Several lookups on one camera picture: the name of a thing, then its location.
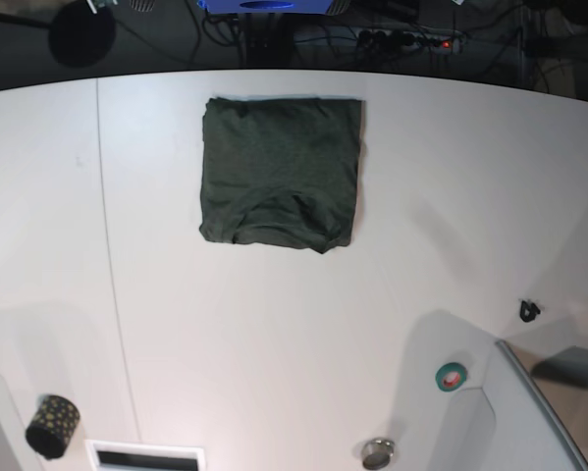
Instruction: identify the dark green t-shirt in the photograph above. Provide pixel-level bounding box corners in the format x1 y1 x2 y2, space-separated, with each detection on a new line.
199 97 363 254

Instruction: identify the small black clip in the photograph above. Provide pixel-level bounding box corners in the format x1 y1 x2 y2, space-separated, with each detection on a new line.
518 298 544 323

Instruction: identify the blue box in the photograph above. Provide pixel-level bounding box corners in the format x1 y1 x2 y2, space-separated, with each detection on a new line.
197 0 333 15

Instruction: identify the white slotted tray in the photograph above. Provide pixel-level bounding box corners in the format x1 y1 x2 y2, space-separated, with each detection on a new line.
84 440 207 471

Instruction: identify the black round stand base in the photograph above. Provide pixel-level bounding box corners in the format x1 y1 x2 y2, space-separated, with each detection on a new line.
48 1 117 69

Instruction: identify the green tape roll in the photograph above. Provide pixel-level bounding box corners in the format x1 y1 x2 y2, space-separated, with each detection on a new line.
435 362 468 393

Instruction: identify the black yellow-dotted cup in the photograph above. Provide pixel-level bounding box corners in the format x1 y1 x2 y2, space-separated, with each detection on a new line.
25 394 80 460

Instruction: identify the small metal tin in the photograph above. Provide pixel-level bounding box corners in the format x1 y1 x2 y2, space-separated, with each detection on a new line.
360 438 396 471

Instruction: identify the power strip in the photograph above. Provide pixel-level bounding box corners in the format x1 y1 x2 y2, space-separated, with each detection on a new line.
356 28 466 55

